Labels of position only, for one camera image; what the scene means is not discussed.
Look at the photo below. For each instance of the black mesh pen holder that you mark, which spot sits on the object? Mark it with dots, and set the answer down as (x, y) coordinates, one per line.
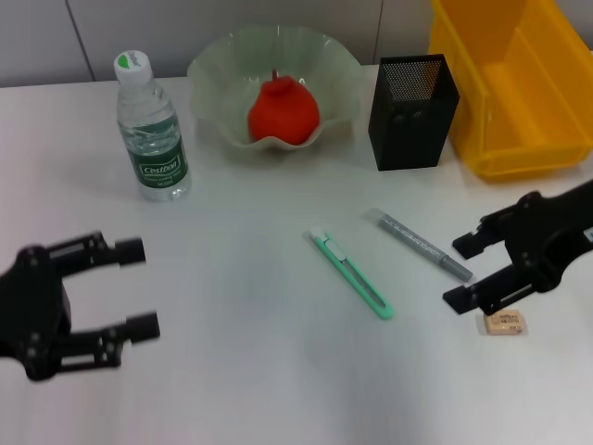
(407, 134)

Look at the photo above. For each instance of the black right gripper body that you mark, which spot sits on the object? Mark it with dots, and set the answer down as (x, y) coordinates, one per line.
(551, 236)

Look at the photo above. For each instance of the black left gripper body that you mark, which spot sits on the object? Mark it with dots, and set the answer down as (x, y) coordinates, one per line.
(32, 315)

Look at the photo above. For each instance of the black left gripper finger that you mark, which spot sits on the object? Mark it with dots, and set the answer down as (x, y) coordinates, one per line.
(106, 252)
(116, 338)

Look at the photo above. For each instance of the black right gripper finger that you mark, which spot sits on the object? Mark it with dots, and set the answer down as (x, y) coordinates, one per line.
(486, 234)
(495, 289)

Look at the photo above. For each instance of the beige eraser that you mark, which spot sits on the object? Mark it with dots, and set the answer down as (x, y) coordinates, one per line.
(505, 323)

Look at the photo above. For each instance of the grey marker pen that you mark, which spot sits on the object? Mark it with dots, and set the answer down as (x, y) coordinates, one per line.
(417, 243)

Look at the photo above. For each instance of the yellow plastic storage bin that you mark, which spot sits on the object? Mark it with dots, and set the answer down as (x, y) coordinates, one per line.
(523, 102)

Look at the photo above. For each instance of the orange knitted toy fruit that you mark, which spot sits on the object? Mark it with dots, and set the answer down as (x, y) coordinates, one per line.
(282, 113)

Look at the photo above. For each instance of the mint green utility knife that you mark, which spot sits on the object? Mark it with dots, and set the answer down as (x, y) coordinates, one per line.
(352, 273)

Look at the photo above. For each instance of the clear water bottle green label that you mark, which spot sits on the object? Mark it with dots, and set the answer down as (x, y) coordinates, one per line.
(157, 157)

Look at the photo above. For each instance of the green frosted glass fruit bowl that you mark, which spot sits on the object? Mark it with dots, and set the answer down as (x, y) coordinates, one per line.
(222, 92)

